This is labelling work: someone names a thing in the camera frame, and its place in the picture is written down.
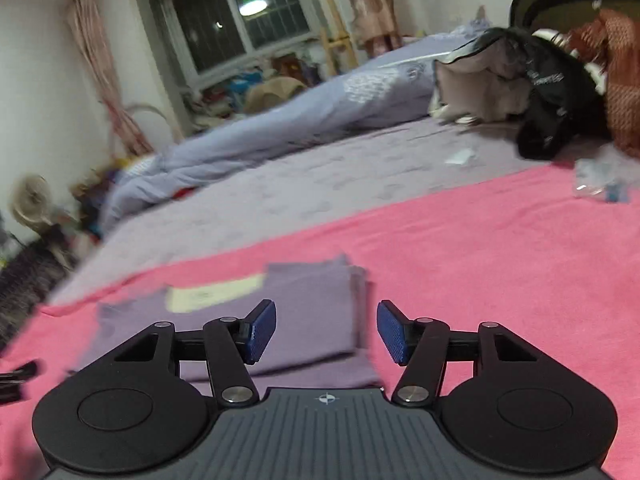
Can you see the pink checked curtain left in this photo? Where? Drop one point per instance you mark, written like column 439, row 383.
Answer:
column 88, row 30

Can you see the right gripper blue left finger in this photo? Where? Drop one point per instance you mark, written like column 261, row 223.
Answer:
column 233, row 344

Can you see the small plastic packet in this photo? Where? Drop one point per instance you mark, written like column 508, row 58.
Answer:
column 595, row 180

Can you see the red plaid garment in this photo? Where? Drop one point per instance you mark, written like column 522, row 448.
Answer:
column 612, row 42

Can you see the white electric fan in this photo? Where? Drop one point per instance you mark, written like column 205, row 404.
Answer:
column 31, row 203

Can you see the pink checked curtain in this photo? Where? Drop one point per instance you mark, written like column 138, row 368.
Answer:
column 88, row 30
column 375, row 26

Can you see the white paper scrap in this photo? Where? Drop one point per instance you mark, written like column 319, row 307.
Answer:
column 461, row 158

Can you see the wooden easel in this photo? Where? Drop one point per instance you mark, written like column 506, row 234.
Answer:
column 340, row 42

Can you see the blue-grey floral duvet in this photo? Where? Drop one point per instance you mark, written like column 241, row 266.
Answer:
column 394, row 88

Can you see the pink hula hoop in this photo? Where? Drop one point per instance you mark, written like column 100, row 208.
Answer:
column 153, row 128

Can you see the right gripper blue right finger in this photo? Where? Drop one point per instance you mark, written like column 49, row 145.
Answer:
column 420, row 347

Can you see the tan cat bed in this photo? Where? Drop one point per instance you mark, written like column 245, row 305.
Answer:
column 272, row 93

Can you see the pink checked curtain right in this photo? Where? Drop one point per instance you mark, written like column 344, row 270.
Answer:
column 375, row 26

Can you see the black and beige jacket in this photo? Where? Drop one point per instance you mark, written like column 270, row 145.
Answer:
column 510, row 74

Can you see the lavender butterfly bed sheet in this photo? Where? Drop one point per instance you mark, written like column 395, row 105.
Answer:
column 294, row 193

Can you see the pink towel blanket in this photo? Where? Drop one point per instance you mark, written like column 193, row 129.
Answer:
column 522, row 250

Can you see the window with bars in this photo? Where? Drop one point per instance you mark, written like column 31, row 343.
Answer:
column 208, row 40

